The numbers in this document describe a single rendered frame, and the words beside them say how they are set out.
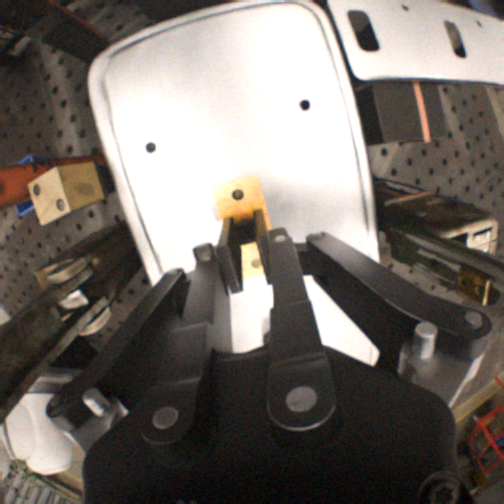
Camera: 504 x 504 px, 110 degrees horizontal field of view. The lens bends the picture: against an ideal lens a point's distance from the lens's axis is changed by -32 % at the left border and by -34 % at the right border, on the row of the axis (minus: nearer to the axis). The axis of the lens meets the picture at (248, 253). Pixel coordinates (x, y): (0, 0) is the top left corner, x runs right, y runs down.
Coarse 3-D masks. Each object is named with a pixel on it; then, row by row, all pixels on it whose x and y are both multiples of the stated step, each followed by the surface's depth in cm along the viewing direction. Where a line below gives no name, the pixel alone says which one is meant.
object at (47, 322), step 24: (48, 288) 16; (72, 288) 16; (24, 312) 12; (48, 312) 14; (96, 312) 18; (0, 336) 10; (24, 336) 12; (48, 336) 14; (72, 336) 15; (0, 360) 10; (24, 360) 11; (48, 360) 12; (0, 384) 9; (24, 384) 10; (0, 408) 8
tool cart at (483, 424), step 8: (496, 408) 199; (472, 416) 223; (488, 416) 199; (496, 416) 203; (480, 424) 197; (488, 424) 195; (472, 432) 216; (480, 432) 202; (496, 440) 169; (472, 448) 212; (488, 448) 180; (496, 448) 154; (480, 456) 185; (480, 464) 180; (496, 464) 155; (488, 472) 161
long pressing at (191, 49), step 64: (256, 0) 15; (128, 64) 17; (192, 64) 17; (256, 64) 17; (320, 64) 17; (128, 128) 19; (192, 128) 19; (256, 128) 19; (320, 128) 19; (128, 192) 20; (192, 192) 21; (320, 192) 21; (192, 256) 23; (256, 320) 26; (320, 320) 26
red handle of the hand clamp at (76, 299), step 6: (78, 288) 17; (72, 294) 17; (78, 294) 17; (84, 294) 17; (60, 300) 16; (66, 300) 16; (72, 300) 17; (78, 300) 17; (84, 300) 17; (54, 306) 16; (60, 306) 16; (66, 306) 16; (72, 306) 17; (78, 306) 17; (84, 306) 18; (60, 312) 16; (66, 312) 16
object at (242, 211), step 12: (240, 180) 20; (252, 180) 20; (216, 192) 20; (228, 192) 20; (252, 192) 20; (216, 204) 20; (228, 204) 20; (240, 204) 20; (252, 204) 20; (264, 204) 20; (228, 216) 21; (240, 216) 21; (252, 216) 21; (240, 228) 20; (252, 228) 20; (240, 240) 21; (252, 240) 21; (252, 252) 22; (252, 276) 23
